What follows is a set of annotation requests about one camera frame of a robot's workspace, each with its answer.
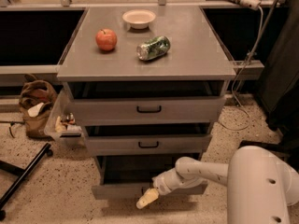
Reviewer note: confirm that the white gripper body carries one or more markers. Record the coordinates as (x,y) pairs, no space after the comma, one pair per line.
(163,184)

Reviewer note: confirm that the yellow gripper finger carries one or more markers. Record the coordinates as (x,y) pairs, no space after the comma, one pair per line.
(148,197)

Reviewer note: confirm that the grey bottom drawer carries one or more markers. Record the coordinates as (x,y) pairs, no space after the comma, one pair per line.
(129,176)

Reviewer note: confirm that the grey drawer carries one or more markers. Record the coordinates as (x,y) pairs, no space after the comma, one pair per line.
(147,139)
(146,110)
(129,176)

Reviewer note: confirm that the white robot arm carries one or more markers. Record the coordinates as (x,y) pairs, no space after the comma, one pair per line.
(260,186)

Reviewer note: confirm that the grey middle drawer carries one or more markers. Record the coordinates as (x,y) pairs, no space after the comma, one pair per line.
(147,139)

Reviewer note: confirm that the grey top drawer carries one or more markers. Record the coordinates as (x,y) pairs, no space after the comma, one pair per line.
(146,110)

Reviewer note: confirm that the grey drawer cabinet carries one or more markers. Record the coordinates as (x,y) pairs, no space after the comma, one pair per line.
(195,65)

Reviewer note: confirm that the clear plastic bin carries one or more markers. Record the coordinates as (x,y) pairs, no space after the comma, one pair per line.
(61,125)

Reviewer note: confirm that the black office chair base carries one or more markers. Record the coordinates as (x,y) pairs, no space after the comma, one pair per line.
(289,143)

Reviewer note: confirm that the green crushed soda can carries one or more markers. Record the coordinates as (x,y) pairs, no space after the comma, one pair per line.
(154,48)

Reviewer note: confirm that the black stand leg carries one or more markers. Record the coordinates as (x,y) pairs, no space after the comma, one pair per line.
(20,174)

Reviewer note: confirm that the brown paper bag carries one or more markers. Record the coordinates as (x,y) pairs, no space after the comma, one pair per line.
(36,102)

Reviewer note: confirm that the red apple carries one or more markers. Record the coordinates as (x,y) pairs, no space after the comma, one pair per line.
(106,39)

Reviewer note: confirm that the white bowl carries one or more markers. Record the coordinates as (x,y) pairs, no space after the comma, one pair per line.
(139,18)

